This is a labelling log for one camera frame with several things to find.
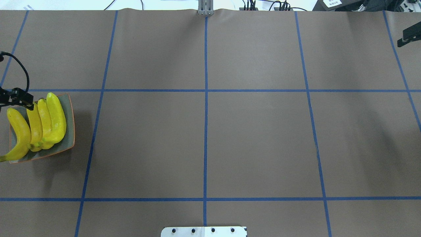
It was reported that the yellow banana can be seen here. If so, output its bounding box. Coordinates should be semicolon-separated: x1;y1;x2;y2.
42;92;67;144
0;108;31;162
37;98;54;149
27;102;43;152

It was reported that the grey square plate orange rim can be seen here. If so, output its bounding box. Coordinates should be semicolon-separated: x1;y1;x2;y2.
9;93;75;164

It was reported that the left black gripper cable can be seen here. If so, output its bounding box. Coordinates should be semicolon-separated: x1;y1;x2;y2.
0;51;31;92

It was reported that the aluminium frame post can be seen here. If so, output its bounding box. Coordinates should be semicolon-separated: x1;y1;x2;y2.
197;0;214;16

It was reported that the white pedestal column base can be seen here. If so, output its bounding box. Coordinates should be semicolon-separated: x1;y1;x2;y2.
161;225;248;237

